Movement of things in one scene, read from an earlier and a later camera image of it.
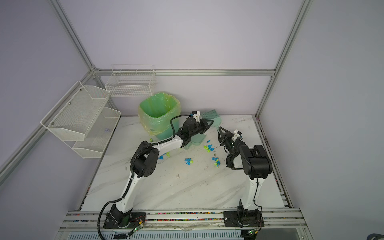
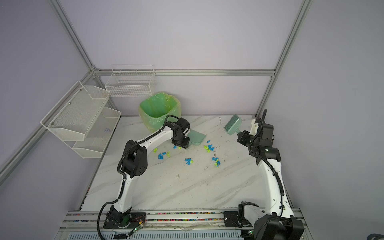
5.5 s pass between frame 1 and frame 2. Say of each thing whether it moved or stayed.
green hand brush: moved
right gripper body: moved
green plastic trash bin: stayed
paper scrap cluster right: stayed
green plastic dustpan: stayed
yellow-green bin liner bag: stayed
